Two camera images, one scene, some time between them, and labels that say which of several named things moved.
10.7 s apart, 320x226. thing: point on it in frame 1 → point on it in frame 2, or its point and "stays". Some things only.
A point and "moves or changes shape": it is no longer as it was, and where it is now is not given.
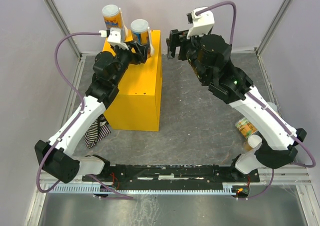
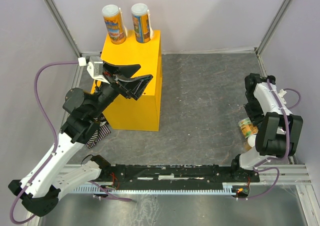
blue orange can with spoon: [141, 33] moves or changes shape
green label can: [246, 128] stays
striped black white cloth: [97, 130] stays
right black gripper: [179, 39] → [255, 117]
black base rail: [172, 175] stays
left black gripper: [140, 56] → [132, 87]
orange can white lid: [252, 142] stays
